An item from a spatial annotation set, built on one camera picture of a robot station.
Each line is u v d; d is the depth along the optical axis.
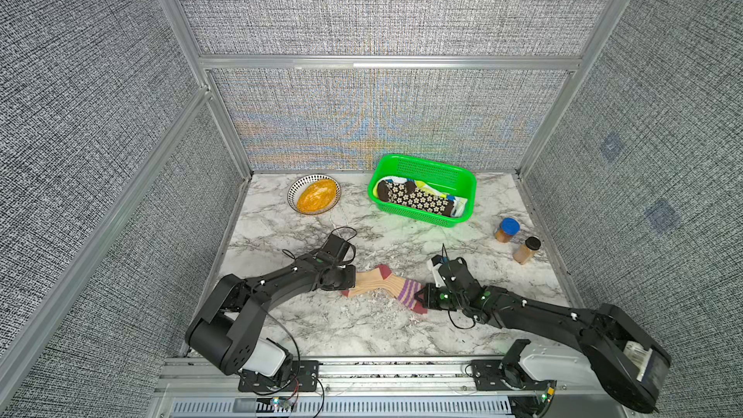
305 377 0.74
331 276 0.67
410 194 1.05
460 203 1.02
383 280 0.88
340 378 0.75
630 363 0.42
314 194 1.03
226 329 0.43
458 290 0.66
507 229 0.96
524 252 0.90
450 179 1.14
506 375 0.65
